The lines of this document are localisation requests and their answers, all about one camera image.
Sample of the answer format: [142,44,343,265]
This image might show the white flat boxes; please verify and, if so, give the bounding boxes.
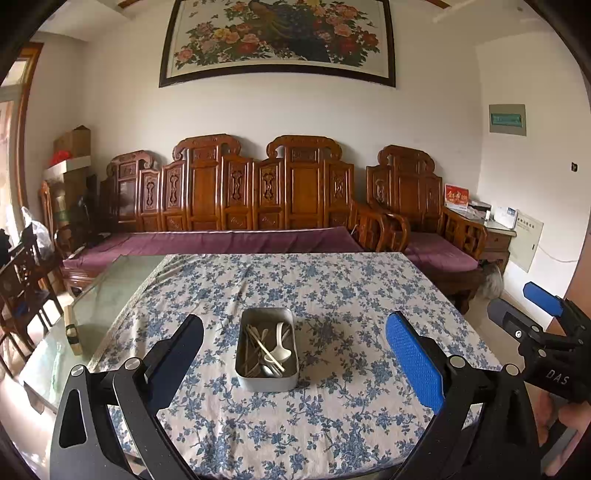
[464,200,493,220]

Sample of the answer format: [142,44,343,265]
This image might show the white wall panel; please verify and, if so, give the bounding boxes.
[508,211,544,274]

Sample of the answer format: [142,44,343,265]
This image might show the blue floral tablecloth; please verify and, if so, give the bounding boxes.
[88,252,502,478]

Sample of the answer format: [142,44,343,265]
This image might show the wooden door frame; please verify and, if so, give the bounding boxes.
[0,42,45,232]

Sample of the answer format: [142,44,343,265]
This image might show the white soup spoon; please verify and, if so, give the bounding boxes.
[263,322,293,366]

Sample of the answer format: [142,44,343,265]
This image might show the person's right hand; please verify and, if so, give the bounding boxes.
[537,393,591,477]

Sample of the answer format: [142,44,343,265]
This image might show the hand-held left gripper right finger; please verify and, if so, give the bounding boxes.
[385,311,541,480]

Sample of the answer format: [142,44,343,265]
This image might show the pile of mixed cutlery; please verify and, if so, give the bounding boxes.
[244,322,293,378]

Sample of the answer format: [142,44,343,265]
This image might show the carved wooden sofa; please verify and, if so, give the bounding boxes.
[99,134,410,259]

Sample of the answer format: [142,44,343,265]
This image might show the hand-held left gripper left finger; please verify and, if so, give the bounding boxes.
[48,314,205,480]

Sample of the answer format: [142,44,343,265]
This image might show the translucent plastic bag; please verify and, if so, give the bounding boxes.
[20,206,54,260]

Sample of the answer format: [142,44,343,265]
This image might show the framed peacock flower painting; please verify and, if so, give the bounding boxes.
[159,0,397,88]

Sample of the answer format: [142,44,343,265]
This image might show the grey wall distribution box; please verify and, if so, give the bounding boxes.
[488,104,527,137]

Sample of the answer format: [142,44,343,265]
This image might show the clear plastic bag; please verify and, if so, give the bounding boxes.
[480,262,505,299]

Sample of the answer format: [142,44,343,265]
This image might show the white cardboard box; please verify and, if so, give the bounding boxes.
[43,155,92,184]

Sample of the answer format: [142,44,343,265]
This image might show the wooden side table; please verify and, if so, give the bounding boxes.
[482,219,517,274]

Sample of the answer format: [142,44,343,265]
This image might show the white telephone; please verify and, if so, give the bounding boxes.
[492,206,519,230]

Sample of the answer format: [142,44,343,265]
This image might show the purple armchair cushion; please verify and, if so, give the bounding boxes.
[404,232,479,273]

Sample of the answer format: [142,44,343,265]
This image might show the red desk card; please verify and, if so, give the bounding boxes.
[444,184,470,206]

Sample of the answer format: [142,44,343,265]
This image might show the brown cardboard box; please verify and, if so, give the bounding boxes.
[54,125,92,160]

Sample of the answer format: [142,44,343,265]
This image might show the carved wooden armchair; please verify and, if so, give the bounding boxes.
[366,144,488,315]

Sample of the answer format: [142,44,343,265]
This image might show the rectangular metal tray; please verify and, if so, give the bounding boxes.
[235,308,300,392]

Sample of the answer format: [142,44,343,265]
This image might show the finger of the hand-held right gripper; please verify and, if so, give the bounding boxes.
[487,298,544,343]
[523,281,591,334]

